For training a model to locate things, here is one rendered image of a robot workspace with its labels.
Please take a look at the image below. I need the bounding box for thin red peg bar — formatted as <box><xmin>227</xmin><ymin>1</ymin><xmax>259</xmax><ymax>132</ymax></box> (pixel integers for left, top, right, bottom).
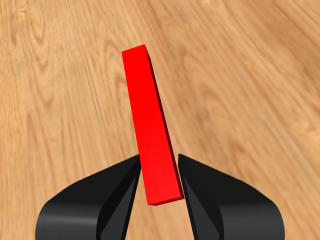
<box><xmin>121</xmin><ymin>44</ymin><xmax>185</xmax><ymax>207</ymax></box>

